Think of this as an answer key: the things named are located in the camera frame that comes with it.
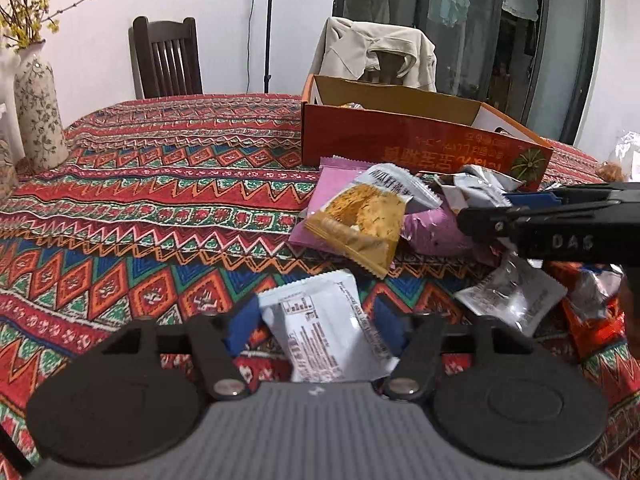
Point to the glass sliding door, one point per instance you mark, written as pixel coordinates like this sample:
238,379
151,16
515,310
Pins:
480,60

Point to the black tripod stand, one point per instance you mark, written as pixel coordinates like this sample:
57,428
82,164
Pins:
269,35

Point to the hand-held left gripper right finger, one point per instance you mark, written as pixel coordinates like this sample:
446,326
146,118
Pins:
387,327

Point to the orange cardboard box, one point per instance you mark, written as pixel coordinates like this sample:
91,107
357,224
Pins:
400,140

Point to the floral ceramic vase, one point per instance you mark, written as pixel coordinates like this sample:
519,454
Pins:
40,115

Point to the yellow flower branches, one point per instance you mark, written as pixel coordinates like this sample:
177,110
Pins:
22,37

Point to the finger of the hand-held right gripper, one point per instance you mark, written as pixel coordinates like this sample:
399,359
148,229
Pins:
487,222
530,199

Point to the dark wooden chair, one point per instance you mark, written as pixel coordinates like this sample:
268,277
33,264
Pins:
165,57

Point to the white printed snack packet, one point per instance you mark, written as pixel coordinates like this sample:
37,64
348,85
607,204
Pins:
320,330

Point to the yellow and white snack packet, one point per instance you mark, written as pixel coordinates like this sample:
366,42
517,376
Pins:
360,220

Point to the brown fuzzy item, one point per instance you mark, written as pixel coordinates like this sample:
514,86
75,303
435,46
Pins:
611,170

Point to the beige jacket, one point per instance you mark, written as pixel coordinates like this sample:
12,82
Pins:
350,50

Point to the pink snack packet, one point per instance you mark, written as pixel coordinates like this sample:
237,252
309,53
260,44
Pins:
327,182

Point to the small silver snack packet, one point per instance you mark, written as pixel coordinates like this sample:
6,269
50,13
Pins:
595,285

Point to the patterned red tablecloth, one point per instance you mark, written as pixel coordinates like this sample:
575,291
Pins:
150,210

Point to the clear plastic bag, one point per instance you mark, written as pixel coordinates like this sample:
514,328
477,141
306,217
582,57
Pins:
627,152

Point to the clear silver snack packet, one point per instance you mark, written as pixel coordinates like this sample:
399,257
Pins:
515,300

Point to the floral jar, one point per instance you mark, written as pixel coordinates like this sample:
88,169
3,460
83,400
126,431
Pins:
6,170

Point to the purple snack packet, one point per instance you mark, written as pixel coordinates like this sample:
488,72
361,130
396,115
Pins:
435,232

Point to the red snack packet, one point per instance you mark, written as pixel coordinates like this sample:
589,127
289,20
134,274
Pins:
595,332

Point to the brown wooden chair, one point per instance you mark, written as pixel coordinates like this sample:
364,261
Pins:
395,67

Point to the crumpled silver snack packet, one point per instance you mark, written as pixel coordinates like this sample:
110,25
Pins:
475,185

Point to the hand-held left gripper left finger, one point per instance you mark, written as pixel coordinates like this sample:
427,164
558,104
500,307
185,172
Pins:
241,324

